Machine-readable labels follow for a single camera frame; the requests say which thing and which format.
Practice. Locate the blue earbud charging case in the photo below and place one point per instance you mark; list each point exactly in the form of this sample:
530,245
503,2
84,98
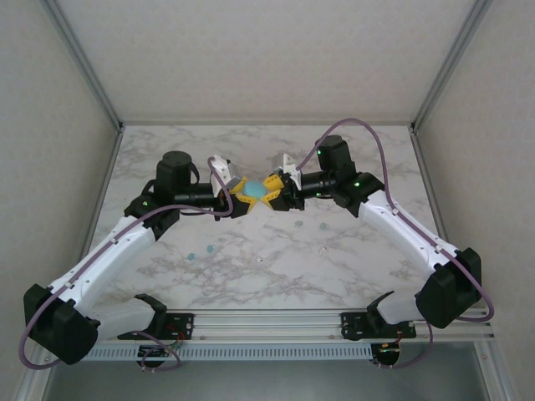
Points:
255,190

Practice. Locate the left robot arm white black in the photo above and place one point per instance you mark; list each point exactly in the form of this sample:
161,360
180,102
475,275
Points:
104,259

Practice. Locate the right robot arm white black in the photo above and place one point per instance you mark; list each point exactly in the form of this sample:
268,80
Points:
401,234

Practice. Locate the small circuit board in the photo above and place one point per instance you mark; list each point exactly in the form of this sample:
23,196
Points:
156,351
388,350

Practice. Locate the aluminium frame profile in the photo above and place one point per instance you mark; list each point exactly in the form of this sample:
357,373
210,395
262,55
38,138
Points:
450,62
85,62
113,158
432,196

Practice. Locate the aluminium mounting rail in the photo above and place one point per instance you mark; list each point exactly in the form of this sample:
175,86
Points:
267,326

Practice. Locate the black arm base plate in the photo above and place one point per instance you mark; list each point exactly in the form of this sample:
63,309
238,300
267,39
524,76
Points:
184,323
355,326

